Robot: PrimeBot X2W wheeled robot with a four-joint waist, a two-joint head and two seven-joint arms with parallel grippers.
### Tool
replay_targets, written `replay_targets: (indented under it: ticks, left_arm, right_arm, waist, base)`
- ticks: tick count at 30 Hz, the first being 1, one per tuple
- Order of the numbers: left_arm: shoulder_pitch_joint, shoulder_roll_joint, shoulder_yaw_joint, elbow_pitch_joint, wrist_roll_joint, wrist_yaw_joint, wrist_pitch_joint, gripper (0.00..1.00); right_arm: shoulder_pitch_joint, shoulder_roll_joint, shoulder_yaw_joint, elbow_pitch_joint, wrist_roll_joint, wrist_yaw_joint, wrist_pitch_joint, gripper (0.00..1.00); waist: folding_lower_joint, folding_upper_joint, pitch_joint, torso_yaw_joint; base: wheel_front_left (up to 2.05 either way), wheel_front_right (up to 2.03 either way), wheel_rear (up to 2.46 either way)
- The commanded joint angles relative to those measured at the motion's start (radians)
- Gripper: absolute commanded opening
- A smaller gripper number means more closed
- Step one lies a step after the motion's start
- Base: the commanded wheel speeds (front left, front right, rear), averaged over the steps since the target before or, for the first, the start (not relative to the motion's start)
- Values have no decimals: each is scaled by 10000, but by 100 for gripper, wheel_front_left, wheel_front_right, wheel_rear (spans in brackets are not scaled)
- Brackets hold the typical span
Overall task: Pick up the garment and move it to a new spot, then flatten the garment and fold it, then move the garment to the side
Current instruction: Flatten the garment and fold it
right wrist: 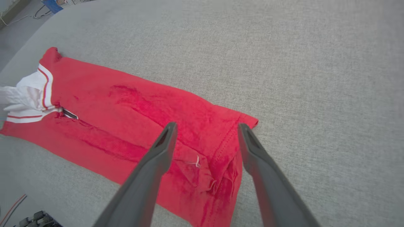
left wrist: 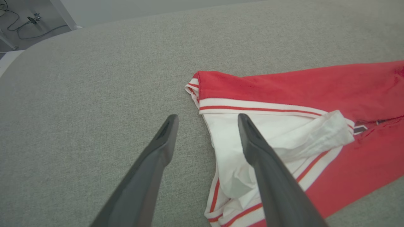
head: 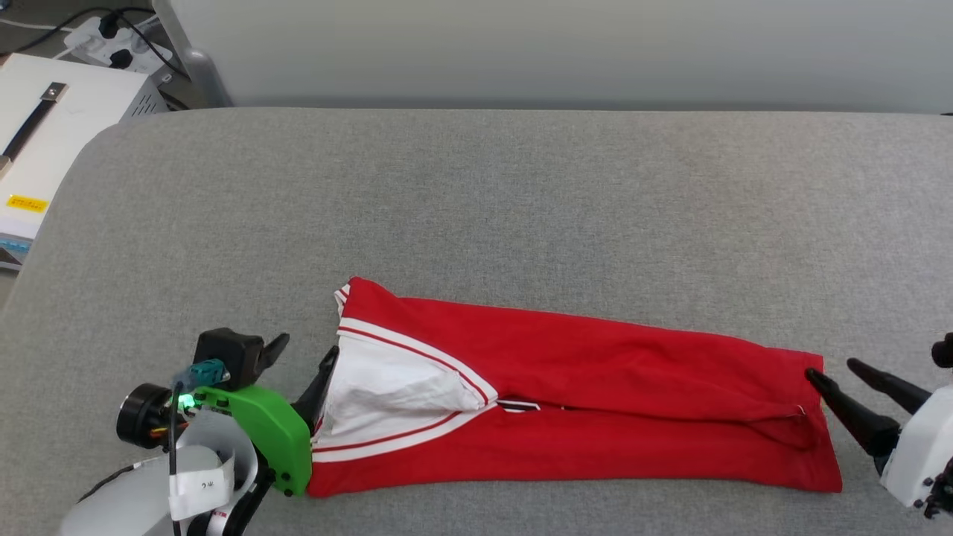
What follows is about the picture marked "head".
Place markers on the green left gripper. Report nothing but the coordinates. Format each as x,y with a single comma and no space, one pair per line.
268,439

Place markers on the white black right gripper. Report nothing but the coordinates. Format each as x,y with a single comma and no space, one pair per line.
927,454

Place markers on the red and white jersey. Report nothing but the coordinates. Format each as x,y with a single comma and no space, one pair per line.
595,357

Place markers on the yellow warning label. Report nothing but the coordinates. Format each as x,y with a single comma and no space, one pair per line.
27,203

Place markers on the white equipment case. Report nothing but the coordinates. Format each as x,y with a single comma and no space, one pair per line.
82,126

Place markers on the black power plug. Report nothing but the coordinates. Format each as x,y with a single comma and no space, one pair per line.
120,58
109,26

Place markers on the white power strip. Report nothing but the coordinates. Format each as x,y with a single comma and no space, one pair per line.
88,43

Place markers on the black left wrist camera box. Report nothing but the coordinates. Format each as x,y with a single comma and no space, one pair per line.
227,350

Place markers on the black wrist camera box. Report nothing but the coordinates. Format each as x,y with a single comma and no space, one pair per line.
944,351
227,350

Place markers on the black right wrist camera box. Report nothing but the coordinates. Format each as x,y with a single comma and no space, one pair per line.
944,351

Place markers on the grey metal frame post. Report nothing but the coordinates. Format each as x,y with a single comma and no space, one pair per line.
195,71

